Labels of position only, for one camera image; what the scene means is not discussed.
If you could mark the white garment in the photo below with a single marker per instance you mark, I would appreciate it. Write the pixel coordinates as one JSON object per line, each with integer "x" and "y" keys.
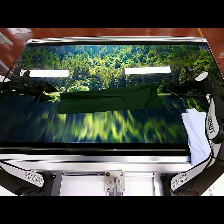
{"x": 197, "y": 133}

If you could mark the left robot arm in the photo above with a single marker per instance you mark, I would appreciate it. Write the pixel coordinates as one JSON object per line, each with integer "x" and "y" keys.
{"x": 31, "y": 86}

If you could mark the silver frame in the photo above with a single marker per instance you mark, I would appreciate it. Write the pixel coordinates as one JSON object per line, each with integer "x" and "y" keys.
{"x": 114, "y": 182}

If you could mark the dark green garment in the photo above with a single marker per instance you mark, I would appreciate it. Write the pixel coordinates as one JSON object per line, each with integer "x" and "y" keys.
{"x": 110, "y": 99}

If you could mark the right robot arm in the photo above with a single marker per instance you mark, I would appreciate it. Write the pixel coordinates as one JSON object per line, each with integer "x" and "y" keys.
{"x": 213, "y": 125}

